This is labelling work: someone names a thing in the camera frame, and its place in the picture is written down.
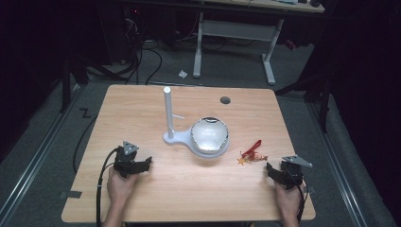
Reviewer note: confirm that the white stand with pole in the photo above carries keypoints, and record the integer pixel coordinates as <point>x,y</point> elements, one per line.
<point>169,113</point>

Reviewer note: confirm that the metal floor rail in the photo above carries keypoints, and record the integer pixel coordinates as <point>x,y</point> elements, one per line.
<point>30,170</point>
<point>337,164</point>

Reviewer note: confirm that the person's right hand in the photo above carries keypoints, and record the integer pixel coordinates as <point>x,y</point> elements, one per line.
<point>288,200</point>

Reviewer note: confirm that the person's left hand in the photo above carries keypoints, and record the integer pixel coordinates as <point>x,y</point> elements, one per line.
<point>120,187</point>

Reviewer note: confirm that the dark round table grommet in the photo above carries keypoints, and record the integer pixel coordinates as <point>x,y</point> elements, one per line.
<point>225,100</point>

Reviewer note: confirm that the grey tape strip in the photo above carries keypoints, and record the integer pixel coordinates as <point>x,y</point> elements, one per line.
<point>74,194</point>

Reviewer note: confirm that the crumpled white paper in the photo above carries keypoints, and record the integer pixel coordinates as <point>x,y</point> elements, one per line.
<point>183,74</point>

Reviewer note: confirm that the black stand leg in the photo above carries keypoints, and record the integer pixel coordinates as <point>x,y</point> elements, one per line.
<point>65,85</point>
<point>324,104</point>

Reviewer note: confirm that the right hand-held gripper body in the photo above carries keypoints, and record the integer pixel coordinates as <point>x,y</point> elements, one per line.
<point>291,171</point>

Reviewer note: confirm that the white-framed desk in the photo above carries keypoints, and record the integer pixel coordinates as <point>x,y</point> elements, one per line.
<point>235,30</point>

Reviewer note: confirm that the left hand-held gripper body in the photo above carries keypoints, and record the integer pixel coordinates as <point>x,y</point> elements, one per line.
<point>125,160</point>

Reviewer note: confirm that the shiny metal bowl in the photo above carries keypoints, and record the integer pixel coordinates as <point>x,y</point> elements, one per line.
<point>208,134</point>

